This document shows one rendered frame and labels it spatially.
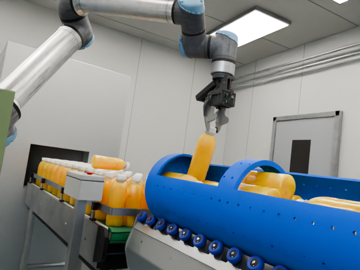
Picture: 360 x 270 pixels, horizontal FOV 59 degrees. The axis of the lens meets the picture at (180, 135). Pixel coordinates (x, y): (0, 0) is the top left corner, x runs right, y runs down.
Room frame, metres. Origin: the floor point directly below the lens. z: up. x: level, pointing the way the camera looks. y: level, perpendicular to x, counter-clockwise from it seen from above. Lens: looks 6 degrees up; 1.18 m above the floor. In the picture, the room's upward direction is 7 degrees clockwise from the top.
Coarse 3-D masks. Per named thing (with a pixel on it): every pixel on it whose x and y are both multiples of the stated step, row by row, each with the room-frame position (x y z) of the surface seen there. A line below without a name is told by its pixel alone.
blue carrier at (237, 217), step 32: (160, 160) 1.27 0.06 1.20; (256, 160) 0.94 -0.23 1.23; (160, 192) 1.16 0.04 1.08; (192, 192) 1.01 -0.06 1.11; (224, 192) 0.90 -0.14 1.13; (320, 192) 0.94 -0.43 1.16; (352, 192) 0.86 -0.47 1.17; (192, 224) 1.04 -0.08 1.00; (224, 224) 0.90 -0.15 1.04; (256, 224) 0.80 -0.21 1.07; (288, 224) 0.72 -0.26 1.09; (320, 224) 0.66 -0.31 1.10; (352, 224) 0.61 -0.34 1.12; (288, 256) 0.74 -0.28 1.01; (320, 256) 0.67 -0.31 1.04; (352, 256) 0.61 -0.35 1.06
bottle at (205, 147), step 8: (200, 136) 1.21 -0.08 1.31; (208, 136) 1.19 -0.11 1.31; (200, 144) 1.19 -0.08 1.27; (208, 144) 1.18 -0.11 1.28; (200, 152) 1.19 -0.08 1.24; (208, 152) 1.19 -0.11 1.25; (192, 160) 1.22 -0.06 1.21; (200, 160) 1.20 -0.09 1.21; (208, 160) 1.21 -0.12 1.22; (192, 168) 1.22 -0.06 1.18; (200, 168) 1.21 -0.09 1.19; (200, 176) 1.21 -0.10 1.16
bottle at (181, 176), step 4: (164, 172) 1.28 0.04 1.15; (168, 172) 1.27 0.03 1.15; (172, 172) 1.25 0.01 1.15; (176, 172) 1.25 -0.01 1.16; (168, 176) 1.24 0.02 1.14; (172, 176) 1.22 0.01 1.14; (176, 176) 1.20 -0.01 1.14; (180, 176) 1.19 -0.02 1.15; (184, 176) 1.17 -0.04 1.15; (188, 176) 1.17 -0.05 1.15; (192, 176) 1.17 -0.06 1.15; (188, 180) 1.15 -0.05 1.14; (192, 180) 1.15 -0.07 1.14; (196, 180) 1.14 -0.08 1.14
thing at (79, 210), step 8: (80, 200) 1.37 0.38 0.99; (80, 208) 1.37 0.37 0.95; (72, 216) 1.39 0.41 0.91; (80, 216) 1.37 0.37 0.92; (72, 224) 1.38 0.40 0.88; (80, 224) 1.38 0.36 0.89; (72, 232) 1.36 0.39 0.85; (80, 232) 1.38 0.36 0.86; (72, 240) 1.36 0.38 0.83; (80, 240) 1.38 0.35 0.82; (72, 248) 1.37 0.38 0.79; (72, 256) 1.37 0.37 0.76; (72, 264) 1.37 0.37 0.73
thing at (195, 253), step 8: (136, 224) 1.33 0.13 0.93; (144, 232) 1.26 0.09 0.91; (152, 232) 1.23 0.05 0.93; (160, 232) 1.20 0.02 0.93; (160, 240) 1.17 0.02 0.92; (168, 240) 1.14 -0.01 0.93; (176, 240) 1.11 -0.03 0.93; (176, 248) 1.08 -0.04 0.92; (184, 248) 1.06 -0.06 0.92; (192, 248) 1.04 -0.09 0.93; (200, 248) 1.02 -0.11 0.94; (192, 256) 1.01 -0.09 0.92; (200, 256) 0.99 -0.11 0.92; (208, 256) 0.97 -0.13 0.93; (216, 256) 0.95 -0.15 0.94; (208, 264) 0.95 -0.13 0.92; (216, 264) 0.93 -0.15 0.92; (224, 264) 0.91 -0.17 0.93; (232, 264) 0.90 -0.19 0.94; (240, 264) 0.89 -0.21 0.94
